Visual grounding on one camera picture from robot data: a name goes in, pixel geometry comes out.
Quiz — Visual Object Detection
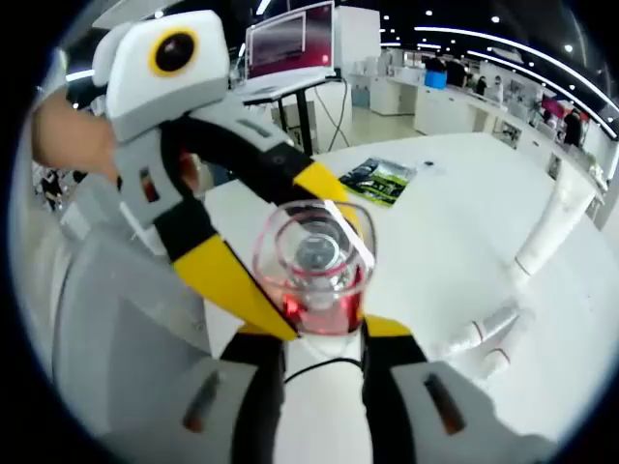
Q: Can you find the group of distant people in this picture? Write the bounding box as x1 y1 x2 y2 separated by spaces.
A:
425 53 509 103

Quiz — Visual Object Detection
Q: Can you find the person's left hand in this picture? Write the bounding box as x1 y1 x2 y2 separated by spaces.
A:
29 91 207 197

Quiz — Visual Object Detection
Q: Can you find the green black skincare sachet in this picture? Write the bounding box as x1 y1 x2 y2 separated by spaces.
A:
338 157 418 208

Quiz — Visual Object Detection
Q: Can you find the hanging desk cable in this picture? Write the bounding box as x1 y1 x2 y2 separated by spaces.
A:
314 78 355 154

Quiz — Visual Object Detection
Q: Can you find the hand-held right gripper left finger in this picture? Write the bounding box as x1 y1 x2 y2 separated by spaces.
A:
103 323 287 464

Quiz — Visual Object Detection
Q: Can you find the white standing desk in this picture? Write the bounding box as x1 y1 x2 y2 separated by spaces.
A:
239 72 350 157

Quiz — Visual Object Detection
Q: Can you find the red screen computer monitor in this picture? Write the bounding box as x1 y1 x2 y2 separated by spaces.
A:
244 1 337 93

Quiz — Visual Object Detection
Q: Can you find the person's grey clothing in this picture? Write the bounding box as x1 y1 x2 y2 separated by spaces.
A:
51 230 215 439

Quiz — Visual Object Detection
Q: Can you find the white red-collar pump skincare bottle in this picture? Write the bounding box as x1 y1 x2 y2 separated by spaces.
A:
253 199 377 383

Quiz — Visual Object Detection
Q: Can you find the distant red screen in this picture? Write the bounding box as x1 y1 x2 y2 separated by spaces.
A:
541 95 566 118

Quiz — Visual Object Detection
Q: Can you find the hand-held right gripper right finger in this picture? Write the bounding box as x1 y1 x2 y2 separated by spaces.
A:
360 316 557 464

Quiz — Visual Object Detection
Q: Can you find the small silver white skincare tube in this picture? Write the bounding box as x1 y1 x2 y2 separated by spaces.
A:
432 304 526 362

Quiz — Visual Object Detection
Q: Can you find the long white counter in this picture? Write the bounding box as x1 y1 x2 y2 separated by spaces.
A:
381 72 611 204

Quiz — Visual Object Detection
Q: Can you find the large white skincare tube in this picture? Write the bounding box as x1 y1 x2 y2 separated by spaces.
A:
514 182 581 277

